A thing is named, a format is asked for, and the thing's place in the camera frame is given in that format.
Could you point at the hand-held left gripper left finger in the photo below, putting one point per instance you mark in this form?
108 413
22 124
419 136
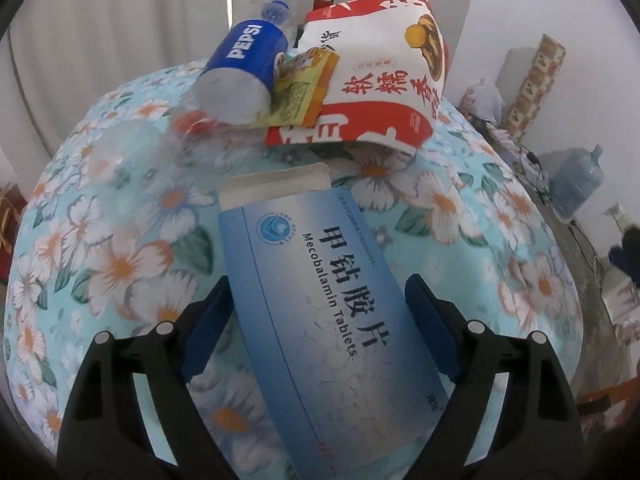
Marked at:
207 330

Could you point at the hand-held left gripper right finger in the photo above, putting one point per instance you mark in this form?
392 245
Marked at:
430 320

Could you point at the blue medicine box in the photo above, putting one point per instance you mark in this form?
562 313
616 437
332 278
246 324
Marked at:
320 310

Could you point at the clear bottle red label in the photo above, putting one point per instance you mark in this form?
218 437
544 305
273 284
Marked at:
195 125

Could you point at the red white snack bag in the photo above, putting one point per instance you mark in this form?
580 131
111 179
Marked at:
380 85

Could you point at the yellow green small box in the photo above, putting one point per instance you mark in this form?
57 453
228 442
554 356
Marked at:
300 90

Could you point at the blue label plastic bottle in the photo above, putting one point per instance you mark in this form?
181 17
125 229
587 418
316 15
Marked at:
250 50

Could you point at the floral blanket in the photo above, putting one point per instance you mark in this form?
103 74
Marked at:
125 260

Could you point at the printed floor cloth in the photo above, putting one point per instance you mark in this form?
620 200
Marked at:
505 142

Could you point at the blue water jug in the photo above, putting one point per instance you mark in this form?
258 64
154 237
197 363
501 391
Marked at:
575 180

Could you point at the white plastic bag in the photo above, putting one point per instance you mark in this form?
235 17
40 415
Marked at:
482 102

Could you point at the red yellow bag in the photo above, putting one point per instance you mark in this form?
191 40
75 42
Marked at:
10 220

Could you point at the checker patterned roll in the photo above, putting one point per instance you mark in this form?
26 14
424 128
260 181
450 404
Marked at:
537 85

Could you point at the grey white curtain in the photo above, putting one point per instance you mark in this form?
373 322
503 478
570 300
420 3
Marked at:
125 35

